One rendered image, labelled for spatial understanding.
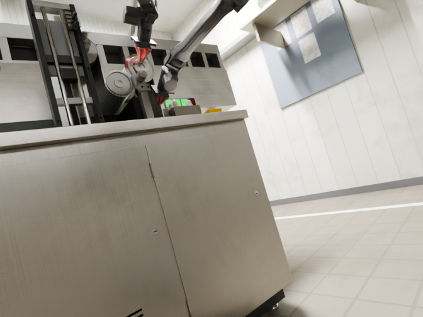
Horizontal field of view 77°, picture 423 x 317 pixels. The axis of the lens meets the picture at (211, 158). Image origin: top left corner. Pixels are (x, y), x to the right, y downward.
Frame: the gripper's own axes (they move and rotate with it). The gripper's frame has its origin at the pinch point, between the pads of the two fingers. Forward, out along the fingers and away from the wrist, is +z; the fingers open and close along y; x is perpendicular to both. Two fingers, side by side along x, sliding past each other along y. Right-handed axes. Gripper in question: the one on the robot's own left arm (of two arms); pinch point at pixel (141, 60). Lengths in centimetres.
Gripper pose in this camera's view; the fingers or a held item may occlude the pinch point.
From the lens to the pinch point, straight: 138.5
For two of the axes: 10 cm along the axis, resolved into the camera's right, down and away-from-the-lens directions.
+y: 8.0, -1.1, 5.9
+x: -5.2, -6.1, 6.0
